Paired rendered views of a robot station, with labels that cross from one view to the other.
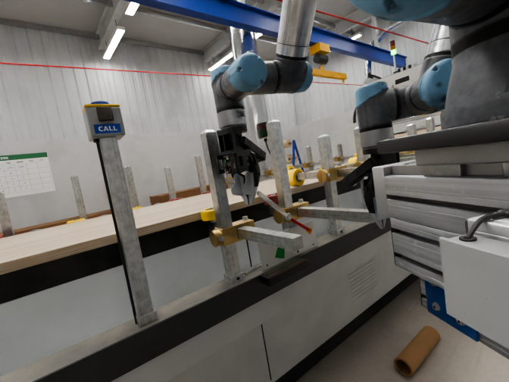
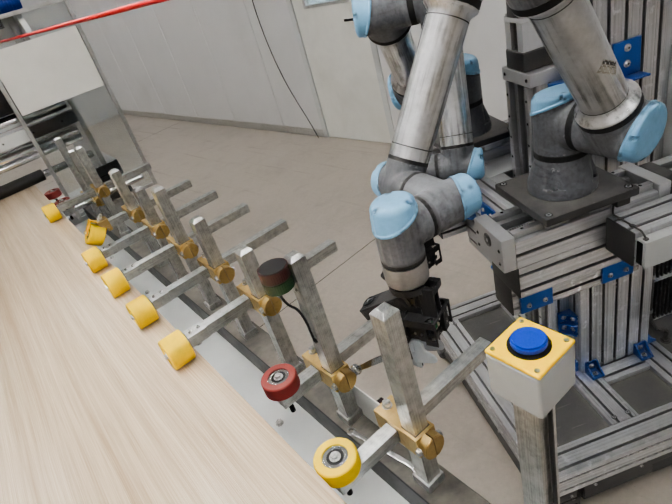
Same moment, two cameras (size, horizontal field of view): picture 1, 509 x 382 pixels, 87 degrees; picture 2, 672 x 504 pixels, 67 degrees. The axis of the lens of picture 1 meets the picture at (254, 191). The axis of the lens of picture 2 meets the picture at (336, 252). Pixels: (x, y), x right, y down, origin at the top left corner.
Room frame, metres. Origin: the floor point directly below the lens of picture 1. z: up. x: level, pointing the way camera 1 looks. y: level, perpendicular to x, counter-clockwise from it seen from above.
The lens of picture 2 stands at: (0.78, 0.74, 1.65)
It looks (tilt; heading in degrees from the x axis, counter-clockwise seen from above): 31 degrees down; 275
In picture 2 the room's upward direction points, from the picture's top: 17 degrees counter-clockwise
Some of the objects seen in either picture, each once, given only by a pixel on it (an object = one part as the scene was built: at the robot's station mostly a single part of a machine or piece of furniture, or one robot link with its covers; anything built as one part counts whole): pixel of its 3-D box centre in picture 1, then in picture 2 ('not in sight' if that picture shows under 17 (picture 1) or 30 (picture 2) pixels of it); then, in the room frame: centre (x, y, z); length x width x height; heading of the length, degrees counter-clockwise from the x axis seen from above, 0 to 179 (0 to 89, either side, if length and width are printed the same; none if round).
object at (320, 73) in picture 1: (323, 73); not in sight; (5.72, -1.79, 2.65); 1.70 x 0.09 x 0.32; 129
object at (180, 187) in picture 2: not in sight; (151, 202); (1.60, -1.20, 0.95); 0.36 x 0.03 x 0.03; 35
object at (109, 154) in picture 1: (126, 232); (542, 497); (0.64, 0.32, 0.93); 0.05 x 0.04 x 0.45; 125
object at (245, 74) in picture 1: (249, 77); (439, 202); (0.65, -0.03, 1.24); 0.11 x 0.11 x 0.08; 26
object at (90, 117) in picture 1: (104, 124); (530, 368); (0.64, 0.32, 1.18); 0.07 x 0.07 x 0.08; 35
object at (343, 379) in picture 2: (291, 212); (328, 369); (0.94, -0.12, 0.85); 0.13 x 0.06 x 0.05; 125
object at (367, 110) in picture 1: (374, 107); not in sight; (0.68, -0.33, 1.13); 0.09 x 0.08 x 0.11; 74
